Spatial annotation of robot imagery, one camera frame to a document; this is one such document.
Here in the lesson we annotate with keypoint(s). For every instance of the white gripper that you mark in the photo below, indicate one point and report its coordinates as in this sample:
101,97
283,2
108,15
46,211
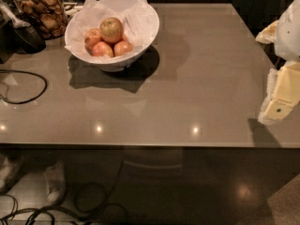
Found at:
290,32

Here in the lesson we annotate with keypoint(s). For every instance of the green-red apple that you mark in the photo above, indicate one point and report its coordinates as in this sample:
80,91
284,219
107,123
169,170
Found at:
111,30

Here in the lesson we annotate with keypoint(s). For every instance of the white bowl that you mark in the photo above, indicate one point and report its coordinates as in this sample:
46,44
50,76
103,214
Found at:
112,34

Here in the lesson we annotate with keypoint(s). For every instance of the front right red apple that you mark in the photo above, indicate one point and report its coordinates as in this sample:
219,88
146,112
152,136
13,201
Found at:
122,48

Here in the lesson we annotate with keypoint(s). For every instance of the red apple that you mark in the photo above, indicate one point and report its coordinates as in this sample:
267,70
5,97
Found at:
122,48
102,48
91,38

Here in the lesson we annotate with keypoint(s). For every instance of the front left red apple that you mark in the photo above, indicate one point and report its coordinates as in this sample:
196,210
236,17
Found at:
102,48

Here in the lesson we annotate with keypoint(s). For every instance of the white paper liner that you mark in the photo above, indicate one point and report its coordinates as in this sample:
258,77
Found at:
140,20

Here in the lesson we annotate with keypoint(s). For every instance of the glass jar of snacks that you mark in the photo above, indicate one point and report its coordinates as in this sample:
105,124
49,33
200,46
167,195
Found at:
47,16

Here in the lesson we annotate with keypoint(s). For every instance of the white sneaker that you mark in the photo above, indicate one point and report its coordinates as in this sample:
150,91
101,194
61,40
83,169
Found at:
55,182

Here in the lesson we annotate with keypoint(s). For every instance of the black appliance with white handle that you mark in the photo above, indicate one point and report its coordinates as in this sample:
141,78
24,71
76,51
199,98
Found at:
26,39

